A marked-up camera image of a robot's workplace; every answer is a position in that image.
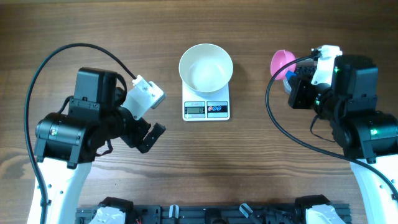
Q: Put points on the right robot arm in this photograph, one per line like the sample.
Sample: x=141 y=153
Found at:
x=367 y=136

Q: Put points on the black beans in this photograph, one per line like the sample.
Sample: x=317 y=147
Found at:
x=305 y=71

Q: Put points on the pink scoop blue handle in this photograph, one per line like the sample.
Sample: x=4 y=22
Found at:
x=280 y=58

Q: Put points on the white bowl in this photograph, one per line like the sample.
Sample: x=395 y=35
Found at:
x=205 y=68

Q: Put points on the white digital kitchen scale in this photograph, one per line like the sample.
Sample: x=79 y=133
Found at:
x=205 y=107

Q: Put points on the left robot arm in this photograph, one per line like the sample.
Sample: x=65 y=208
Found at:
x=101 y=109

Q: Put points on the clear plastic container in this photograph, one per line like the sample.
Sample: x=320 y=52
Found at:
x=287 y=87

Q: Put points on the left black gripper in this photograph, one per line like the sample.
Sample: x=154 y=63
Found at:
x=135 y=137

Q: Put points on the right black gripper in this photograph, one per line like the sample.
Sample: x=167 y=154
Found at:
x=299 y=88

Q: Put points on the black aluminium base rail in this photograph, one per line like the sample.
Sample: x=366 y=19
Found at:
x=283 y=213

